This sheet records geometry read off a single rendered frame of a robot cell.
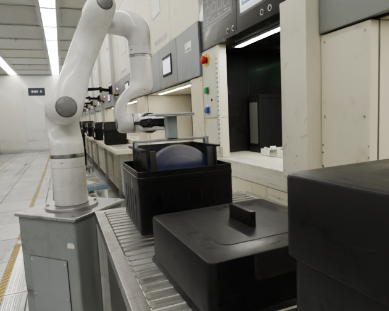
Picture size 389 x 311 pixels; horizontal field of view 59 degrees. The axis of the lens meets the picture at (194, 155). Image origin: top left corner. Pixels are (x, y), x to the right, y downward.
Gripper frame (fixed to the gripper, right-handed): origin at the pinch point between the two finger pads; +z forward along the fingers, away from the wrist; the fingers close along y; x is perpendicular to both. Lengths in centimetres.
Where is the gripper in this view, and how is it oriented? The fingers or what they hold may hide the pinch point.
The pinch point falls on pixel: (160, 122)
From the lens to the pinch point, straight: 117.2
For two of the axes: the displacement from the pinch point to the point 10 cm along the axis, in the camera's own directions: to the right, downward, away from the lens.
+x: -0.4, -9.9, -1.1
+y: -9.4, 0.8, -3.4
